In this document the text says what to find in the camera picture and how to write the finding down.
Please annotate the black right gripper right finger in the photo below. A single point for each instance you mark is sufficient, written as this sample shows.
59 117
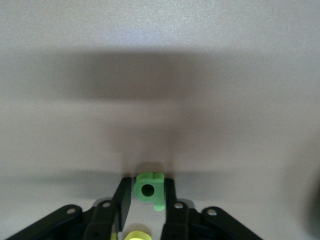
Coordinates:
172 215

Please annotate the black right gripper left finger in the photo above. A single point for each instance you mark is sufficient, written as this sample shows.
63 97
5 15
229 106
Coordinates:
122 200

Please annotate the green foam letter b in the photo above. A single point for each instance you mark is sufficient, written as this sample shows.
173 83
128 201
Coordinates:
158 197

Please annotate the yellow foam letter u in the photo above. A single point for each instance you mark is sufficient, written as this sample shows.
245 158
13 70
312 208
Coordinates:
137 236

